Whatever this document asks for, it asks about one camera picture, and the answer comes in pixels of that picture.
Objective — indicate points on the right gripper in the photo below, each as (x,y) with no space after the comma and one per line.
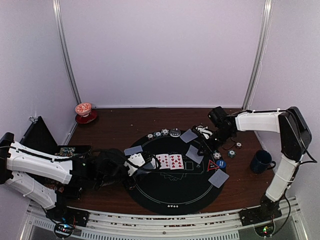
(209,148)

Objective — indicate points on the blue white chip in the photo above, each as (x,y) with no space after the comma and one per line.
(217,155)
(165,131)

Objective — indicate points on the red triangle marker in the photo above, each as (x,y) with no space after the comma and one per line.
(211,166)

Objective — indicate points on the blue round blind button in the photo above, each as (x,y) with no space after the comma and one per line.
(221,163)

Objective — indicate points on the playing card seat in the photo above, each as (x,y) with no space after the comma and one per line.
(133,150)

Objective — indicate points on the clear acrylic dealer button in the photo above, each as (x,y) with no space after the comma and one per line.
(175,132)

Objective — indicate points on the blue playing card deck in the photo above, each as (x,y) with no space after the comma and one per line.
(151,165)

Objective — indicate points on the blue white chip top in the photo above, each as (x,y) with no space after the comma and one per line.
(165,131)

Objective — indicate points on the face up diamonds card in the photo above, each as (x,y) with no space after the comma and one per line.
(164,161)

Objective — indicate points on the green chip top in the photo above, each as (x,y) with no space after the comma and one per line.
(157,134)

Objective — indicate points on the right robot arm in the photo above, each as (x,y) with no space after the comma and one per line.
(290,135)

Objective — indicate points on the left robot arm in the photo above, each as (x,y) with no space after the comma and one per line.
(20,165)

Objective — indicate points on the round black poker mat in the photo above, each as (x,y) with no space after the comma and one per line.
(175,192)

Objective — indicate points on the dark blue mug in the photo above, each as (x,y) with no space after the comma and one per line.
(262,161)

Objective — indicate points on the red patterned bowl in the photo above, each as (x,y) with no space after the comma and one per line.
(83,109)

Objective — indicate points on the black poker chip case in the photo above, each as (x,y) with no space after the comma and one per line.
(38,137)

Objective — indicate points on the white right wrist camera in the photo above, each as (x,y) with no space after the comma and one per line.
(203,131)

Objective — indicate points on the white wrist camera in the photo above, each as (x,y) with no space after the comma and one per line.
(203,131)
(132,162)

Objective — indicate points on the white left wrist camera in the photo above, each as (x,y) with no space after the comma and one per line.
(132,162)

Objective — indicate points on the front aluminium rail base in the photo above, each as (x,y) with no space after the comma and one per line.
(223,225)

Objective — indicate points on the right aluminium frame post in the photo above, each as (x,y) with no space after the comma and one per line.
(260,51)

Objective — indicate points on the aluminium frame post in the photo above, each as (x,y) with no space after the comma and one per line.
(260,51)
(65,53)

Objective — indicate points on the left aluminium frame post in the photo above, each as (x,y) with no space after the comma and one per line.
(65,53)

